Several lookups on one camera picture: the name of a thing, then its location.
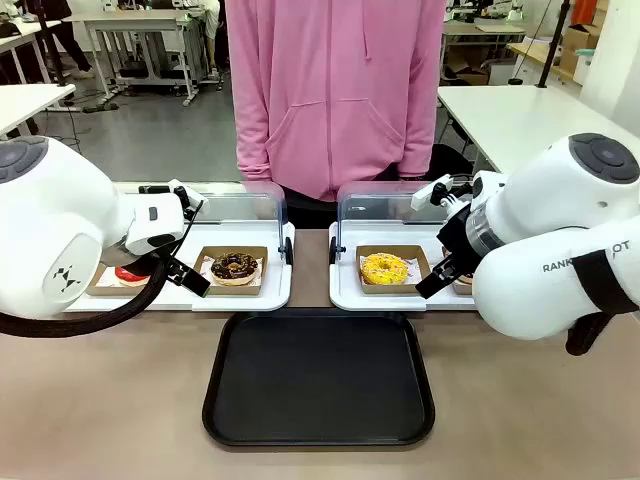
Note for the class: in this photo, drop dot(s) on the black plastic serving tray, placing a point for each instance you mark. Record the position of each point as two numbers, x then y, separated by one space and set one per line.
318 380

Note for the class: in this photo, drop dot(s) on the background person in dark trousers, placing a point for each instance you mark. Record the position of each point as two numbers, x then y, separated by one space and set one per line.
75 45

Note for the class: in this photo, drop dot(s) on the stacked cardboard boxes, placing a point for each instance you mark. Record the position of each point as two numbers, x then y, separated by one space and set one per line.
580 42

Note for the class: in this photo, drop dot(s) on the clear display tray lid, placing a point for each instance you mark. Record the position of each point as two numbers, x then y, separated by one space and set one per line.
240 205
375 205

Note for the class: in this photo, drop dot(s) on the large white side table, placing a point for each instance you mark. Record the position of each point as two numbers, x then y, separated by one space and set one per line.
520 120

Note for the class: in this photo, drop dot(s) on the yellow sprinkled donut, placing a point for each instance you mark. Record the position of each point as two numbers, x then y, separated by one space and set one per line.
384 272

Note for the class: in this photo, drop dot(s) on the brown frosted donut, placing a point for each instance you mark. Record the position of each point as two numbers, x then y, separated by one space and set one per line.
466 278

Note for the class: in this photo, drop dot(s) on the wooden background table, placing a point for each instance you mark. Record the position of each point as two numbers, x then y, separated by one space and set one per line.
530 52

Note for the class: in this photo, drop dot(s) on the chocolate sprinkled donut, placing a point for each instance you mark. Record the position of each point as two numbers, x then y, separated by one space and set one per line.
235 272

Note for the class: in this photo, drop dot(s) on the black chair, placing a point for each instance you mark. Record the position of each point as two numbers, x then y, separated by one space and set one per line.
450 157

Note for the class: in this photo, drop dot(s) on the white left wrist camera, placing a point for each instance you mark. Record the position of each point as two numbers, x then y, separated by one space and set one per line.
189 197

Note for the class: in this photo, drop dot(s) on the white display tray base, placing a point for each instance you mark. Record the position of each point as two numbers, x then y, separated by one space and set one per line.
240 302
350 300

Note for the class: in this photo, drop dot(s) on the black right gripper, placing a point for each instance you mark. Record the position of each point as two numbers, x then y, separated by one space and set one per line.
457 235

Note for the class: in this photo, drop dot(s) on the person in pink hoodie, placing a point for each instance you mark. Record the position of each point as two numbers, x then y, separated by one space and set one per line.
330 95

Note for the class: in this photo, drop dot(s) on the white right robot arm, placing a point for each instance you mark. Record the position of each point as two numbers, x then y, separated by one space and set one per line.
530 280

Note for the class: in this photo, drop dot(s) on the grey background desk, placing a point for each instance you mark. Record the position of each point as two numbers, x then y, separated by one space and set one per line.
135 22

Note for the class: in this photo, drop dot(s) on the red glazed donut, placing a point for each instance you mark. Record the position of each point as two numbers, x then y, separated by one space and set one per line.
131 276

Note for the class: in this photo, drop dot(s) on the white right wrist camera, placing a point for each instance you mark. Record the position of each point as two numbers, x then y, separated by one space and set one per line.
430 192

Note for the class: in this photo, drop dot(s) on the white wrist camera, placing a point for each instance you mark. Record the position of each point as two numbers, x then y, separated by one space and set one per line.
189 197
430 192

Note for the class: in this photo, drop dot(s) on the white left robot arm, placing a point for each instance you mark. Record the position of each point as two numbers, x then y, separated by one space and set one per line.
60 210

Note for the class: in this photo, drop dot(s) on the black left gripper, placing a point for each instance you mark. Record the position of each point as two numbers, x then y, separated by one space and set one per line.
142 261

